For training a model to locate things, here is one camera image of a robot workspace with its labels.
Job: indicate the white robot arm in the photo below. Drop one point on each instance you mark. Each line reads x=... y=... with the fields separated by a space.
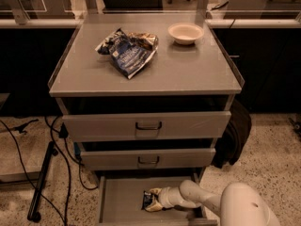
x=238 y=205

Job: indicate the black backpack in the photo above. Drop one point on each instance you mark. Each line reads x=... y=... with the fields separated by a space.
x=229 y=147

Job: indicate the grey drawer cabinet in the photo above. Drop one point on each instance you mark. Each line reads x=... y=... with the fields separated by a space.
x=194 y=78

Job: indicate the bottom grey drawer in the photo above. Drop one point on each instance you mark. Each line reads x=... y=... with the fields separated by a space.
x=121 y=199

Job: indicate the top grey drawer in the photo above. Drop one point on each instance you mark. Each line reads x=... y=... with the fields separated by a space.
x=146 y=126

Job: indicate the white bowl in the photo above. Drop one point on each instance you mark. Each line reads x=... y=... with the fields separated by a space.
x=185 y=33

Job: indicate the middle grey drawer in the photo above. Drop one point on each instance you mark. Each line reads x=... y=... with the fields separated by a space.
x=148 y=159

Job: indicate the grey drawer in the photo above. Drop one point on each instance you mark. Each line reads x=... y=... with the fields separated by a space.
x=121 y=199
x=148 y=159
x=146 y=126

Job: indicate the black metal bar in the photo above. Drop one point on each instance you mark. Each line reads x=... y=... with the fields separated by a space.
x=33 y=213

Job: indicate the blue rxbar wrapper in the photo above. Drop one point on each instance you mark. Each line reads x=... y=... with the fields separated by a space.
x=148 y=200

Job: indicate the blue chip bag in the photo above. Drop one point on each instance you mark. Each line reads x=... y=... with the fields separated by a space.
x=130 y=52

